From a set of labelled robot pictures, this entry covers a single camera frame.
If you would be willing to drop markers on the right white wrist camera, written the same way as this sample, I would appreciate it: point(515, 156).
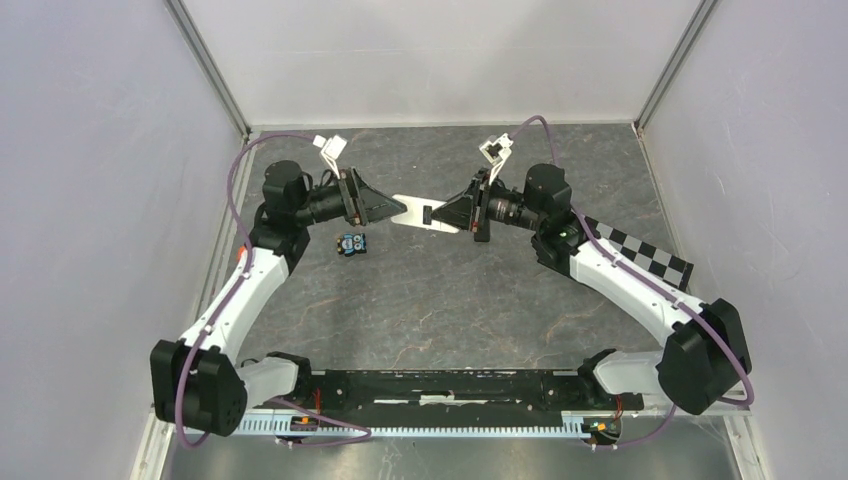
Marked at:
point(497, 150)

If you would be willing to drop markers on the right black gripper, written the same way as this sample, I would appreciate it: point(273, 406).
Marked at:
point(468, 209)

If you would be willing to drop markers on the black white checkerboard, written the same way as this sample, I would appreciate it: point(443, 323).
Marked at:
point(666, 266)

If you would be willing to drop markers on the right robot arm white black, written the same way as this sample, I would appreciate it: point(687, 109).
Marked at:
point(703, 357)

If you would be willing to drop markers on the grey slotted cable duct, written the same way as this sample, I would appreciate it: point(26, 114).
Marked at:
point(282, 424)

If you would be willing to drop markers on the red white remote control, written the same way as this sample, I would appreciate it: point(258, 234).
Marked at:
point(419, 212)

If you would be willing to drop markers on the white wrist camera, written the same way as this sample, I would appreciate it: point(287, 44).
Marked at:
point(330, 149)
point(497, 150)

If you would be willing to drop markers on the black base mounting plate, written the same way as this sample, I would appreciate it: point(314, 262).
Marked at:
point(456, 398)

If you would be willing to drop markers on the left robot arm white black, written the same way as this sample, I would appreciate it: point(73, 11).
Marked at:
point(196, 380)

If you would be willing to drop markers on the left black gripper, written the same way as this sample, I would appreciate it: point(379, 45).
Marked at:
point(365, 204)

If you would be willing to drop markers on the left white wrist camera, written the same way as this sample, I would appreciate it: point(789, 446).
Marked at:
point(330, 149)

